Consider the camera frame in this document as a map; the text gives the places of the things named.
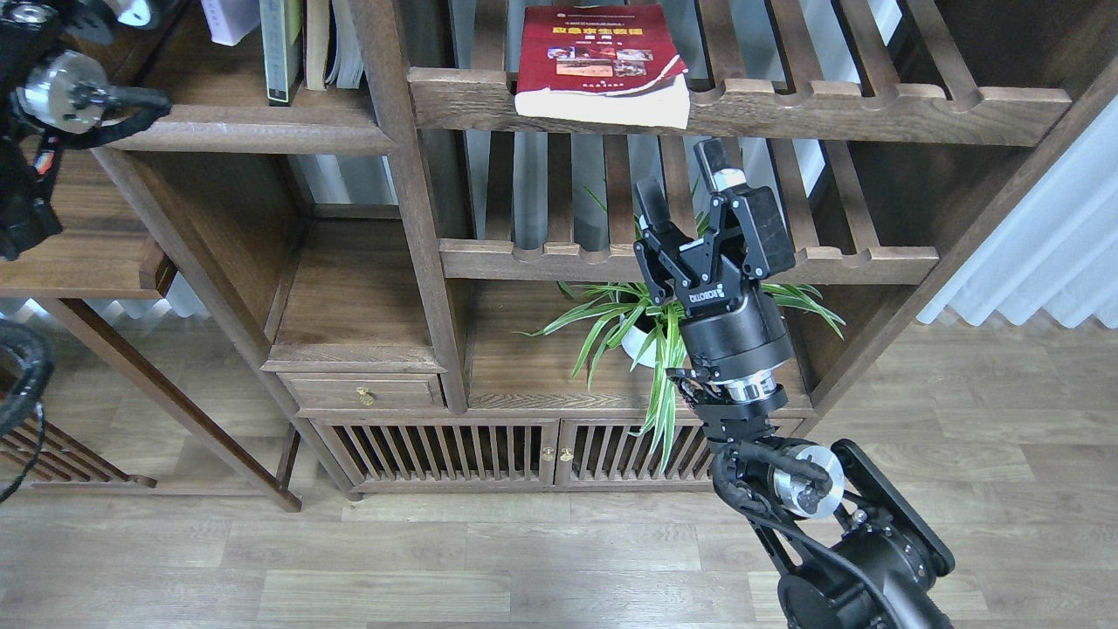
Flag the white curtain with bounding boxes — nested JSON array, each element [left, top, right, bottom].
[[917, 101, 1117, 328]]

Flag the brass drawer knob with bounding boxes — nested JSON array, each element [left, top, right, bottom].
[[356, 385, 376, 407]]

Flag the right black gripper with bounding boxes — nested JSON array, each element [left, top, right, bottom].
[[632, 139, 796, 411]]

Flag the red cover book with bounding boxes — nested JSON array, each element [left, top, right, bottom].
[[514, 4, 691, 130]]

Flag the white lavender cover book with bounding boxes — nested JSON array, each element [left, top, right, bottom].
[[200, 0, 260, 46]]

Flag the brass cabinet door knobs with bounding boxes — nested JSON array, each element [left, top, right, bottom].
[[540, 447, 574, 463]]

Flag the white plant pot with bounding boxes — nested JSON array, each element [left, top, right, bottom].
[[620, 314, 667, 368]]

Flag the wooden side table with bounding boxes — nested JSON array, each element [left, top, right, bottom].
[[3, 151, 302, 513]]

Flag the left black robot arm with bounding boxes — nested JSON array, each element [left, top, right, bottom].
[[1, 1, 173, 261]]

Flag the green spider plant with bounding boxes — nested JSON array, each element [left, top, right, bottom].
[[538, 196, 844, 468]]

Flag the dark wooden bookshelf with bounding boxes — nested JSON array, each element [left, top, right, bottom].
[[65, 1, 1115, 498]]

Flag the green grey cover book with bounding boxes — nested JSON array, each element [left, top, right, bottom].
[[259, 0, 305, 107]]

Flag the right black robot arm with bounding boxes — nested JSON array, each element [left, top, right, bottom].
[[635, 139, 955, 628]]

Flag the upright books on shelf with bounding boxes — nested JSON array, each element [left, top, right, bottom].
[[304, 0, 364, 90]]

